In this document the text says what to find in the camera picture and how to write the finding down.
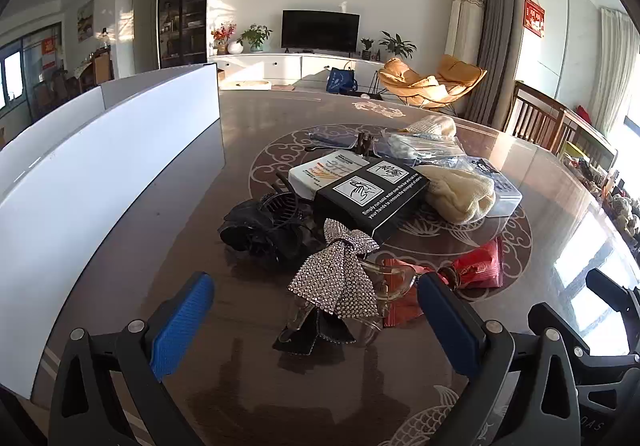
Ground red flower plant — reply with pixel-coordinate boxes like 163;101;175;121
211;22;236;54

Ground green potted plant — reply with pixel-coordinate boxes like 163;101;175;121
237;24;273;53

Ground covered standing air conditioner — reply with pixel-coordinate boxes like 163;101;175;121
445;0;487;67

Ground row of small figurines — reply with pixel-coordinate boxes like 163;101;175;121
562;146;640;247

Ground blue tinted glasses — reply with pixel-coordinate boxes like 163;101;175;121
307;123;386;157

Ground cream knitted mitt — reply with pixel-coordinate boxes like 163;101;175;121
415;165;497;225

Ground large leafy potted plant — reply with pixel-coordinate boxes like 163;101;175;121
378;31;417;62

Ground black hair claw clip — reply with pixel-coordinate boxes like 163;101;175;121
218;171;326;269

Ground grey curtain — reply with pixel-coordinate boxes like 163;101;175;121
465;0;516;127

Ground framed wall painting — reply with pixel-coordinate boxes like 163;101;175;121
77;0;95;43

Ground white flat lotion bottle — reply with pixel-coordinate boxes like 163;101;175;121
289;150;371;199

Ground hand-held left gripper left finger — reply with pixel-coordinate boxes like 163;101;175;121
47;271;216;446

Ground black television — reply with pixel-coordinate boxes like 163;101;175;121
281;10;361;52

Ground blue tote bag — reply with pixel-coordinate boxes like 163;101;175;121
327;67;358;94

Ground white sheer curtain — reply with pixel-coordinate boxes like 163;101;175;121
595;6;640;137

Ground wooden dining chair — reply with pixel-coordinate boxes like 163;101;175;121
90;50;115;82

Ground clear plastic box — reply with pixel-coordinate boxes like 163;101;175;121
462;157;523;217

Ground red wall hanging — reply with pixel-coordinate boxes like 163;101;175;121
524;0;546;38

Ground white television console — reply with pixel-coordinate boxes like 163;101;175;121
210;54;386;82

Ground rhinestone bow hair clip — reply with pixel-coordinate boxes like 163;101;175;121
272;217;379;356

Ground black cardboard box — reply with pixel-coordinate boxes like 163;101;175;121
314;160;431;247

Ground bag of cotton swabs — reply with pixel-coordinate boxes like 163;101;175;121
382;129;466;164

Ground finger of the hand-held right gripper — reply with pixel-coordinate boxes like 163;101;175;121
586;269;640;313
529;303;626;372

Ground yellow white waffle cloth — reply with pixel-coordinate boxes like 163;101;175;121
402;115;457;137

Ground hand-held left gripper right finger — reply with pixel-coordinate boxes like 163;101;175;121
417;271;581;446

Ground brown hair tie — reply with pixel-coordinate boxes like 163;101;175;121
438;267;466;299

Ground orange lounge chair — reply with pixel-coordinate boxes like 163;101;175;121
377;54;488;110

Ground wooden slat chair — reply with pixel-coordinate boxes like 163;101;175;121
502;81;568;149
555;109;618;172

